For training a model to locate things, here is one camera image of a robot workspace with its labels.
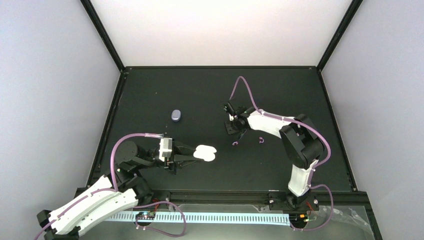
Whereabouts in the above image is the white earbud charging case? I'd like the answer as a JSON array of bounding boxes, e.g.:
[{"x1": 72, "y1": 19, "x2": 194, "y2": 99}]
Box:
[{"x1": 193, "y1": 144, "x2": 217, "y2": 162}]

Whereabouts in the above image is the purple earbud charging case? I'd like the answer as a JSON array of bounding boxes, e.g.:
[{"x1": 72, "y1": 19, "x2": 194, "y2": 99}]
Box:
[{"x1": 171, "y1": 109, "x2": 182, "y2": 122}]

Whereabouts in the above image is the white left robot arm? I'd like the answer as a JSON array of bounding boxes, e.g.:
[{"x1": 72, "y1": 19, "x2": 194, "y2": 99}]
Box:
[{"x1": 35, "y1": 138, "x2": 217, "y2": 240}]

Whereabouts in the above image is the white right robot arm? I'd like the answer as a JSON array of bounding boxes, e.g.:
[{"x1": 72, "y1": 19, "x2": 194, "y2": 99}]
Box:
[{"x1": 223, "y1": 102, "x2": 331, "y2": 210}]

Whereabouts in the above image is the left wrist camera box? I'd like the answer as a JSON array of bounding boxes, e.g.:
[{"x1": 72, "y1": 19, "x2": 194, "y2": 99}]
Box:
[{"x1": 158, "y1": 137, "x2": 173, "y2": 162}]

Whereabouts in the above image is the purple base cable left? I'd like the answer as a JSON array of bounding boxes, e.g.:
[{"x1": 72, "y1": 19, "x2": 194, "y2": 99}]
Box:
[{"x1": 134, "y1": 200, "x2": 188, "y2": 238}]

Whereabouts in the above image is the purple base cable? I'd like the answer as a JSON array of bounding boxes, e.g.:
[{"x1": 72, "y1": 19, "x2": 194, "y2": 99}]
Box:
[
  {"x1": 289, "y1": 183, "x2": 335, "y2": 232},
  {"x1": 134, "y1": 200, "x2": 188, "y2": 238}
]

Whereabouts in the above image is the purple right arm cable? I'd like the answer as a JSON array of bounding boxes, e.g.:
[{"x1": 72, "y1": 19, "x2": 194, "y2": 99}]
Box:
[{"x1": 229, "y1": 76, "x2": 332, "y2": 169}]

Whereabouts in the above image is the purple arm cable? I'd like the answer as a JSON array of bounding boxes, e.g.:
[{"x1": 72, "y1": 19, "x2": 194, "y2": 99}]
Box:
[
  {"x1": 229, "y1": 76, "x2": 332, "y2": 169},
  {"x1": 33, "y1": 132, "x2": 165, "y2": 240}
]

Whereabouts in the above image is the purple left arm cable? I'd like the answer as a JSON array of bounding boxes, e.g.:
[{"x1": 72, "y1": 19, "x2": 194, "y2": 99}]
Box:
[{"x1": 33, "y1": 132, "x2": 165, "y2": 240}]

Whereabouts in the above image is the white slotted cable duct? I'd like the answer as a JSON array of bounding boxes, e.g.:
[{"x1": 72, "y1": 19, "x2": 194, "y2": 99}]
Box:
[{"x1": 106, "y1": 211, "x2": 290, "y2": 226}]

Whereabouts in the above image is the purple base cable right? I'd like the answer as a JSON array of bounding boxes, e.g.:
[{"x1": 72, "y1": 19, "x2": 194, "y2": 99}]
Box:
[{"x1": 289, "y1": 183, "x2": 335, "y2": 232}]

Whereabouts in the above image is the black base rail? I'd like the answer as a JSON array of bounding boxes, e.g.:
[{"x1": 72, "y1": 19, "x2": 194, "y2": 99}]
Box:
[{"x1": 71, "y1": 188, "x2": 370, "y2": 213}]

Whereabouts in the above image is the black enclosure frame post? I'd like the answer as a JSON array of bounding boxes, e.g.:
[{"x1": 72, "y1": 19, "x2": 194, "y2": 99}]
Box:
[{"x1": 80, "y1": 0, "x2": 125, "y2": 72}]

